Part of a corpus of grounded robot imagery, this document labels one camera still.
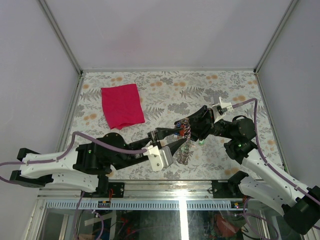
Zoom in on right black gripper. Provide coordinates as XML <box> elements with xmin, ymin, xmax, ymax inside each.
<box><xmin>175</xmin><ymin>105</ymin><xmax>236</xmax><ymax>142</ymax></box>

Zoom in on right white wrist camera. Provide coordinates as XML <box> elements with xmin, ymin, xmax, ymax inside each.
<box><xmin>211</xmin><ymin>96</ymin><xmax>234</xmax><ymax>123</ymax></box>

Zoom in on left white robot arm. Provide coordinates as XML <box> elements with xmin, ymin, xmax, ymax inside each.
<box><xmin>9</xmin><ymin>127</ymin><xmax>187</xmax><ymax>198</ymax></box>

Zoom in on red cloth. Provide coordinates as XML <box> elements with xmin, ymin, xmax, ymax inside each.
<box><xmin>101</xmin><ymin>83</ymin><xmax>145</xmax><ymax>130</ymax></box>

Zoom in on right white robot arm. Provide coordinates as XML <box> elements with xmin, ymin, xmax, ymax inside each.
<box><xmin>174</xmin><ymin>105</ymin><xmax>320</xmax><ymax>235</ymax></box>

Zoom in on floral table mat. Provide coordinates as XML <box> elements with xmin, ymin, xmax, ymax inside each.
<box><xmin>70</xmin><ymin>70</ymin><xmax>283</xmax><ymax>180</ymax></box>

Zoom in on aluminium front rail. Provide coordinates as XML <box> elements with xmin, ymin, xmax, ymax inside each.
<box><xmin>36</xmin><ymin>180</ymin><xmax>243</xmax><ymax>211</ymax></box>

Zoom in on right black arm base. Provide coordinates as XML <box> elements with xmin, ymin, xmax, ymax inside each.
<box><xmin>211</xmin><ymin>170</ymin><xmax>249</xmax><ymax>199</ymax></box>

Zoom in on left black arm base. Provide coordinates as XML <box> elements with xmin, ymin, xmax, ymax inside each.
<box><xmin>100</xmin><ymin>182</ymin><xmax>125</xmax><ymax>199</ymax></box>

